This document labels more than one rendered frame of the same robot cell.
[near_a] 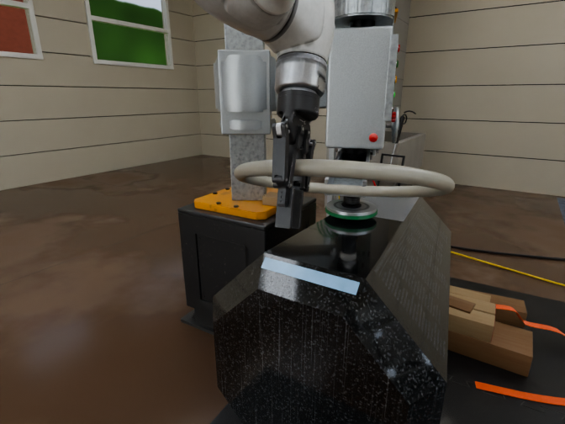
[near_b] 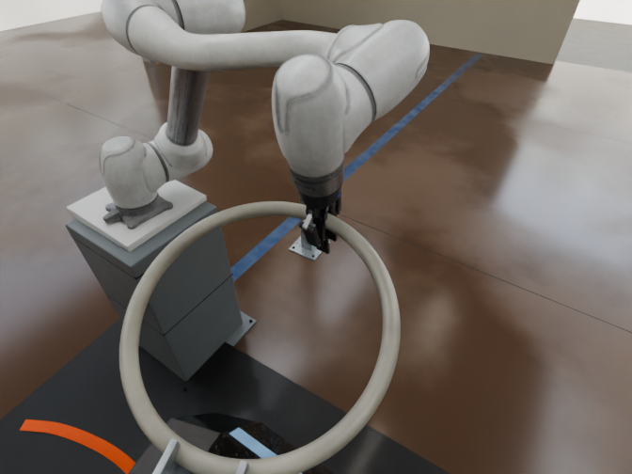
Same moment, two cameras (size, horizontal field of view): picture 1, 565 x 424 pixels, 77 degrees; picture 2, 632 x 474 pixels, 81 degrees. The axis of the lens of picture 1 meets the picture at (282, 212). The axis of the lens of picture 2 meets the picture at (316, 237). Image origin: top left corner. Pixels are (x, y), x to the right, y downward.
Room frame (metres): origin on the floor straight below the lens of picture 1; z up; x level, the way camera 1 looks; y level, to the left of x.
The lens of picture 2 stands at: (1.21, -0.03, 1.69)
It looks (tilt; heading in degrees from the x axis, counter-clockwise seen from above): 42 degrees down; 181
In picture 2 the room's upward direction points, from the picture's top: straight up
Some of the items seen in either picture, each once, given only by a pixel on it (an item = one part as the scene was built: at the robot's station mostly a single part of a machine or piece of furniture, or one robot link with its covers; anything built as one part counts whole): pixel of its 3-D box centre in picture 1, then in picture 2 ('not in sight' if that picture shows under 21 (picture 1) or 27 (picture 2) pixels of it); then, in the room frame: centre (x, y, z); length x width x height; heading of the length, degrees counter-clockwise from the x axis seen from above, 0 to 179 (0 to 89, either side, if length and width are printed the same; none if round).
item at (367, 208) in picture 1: (351, 206); not in sight; (1.46, -0.29, 0.89); 0.21 x 0.21 x 0.01
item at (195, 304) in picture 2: not in sight; (169, 282); (0.10, -0.71, 0.40); 0.50 x 0.50 x 0.80; 57
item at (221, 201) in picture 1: (250, 198); not in sight; (2.04, 0.19, 0.76); 0.49 x 0.49 x 0.05; 60
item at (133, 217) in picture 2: not in sight; (133, 204); (0.11, -0.72, 0.86); 0.22 x 0.18 x 0.06; 141
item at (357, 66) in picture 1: (359, 94); not in sight; (1.54, -0.31, 1.35); 0.36 x 0.22 x 0.45; 166
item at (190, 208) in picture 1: (251, 259); not in sight; (2.04, 0.19, 0.37); 0.66 x 0.66 x 0.74; 60
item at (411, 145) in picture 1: (386, 169); not in sight; (4.64, -1.37, 0.43); 1.30 x 0.62 x 0.86; 147
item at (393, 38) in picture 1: (390, 79); not in sight; (1.36, -0.39, 1.40); 0.08 x 0.03 x 0.28; 166
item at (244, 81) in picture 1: (283, 87); not in sight; (2.06, -0.01, 1.39); 0.74 x 0.34 x 0.25; 96
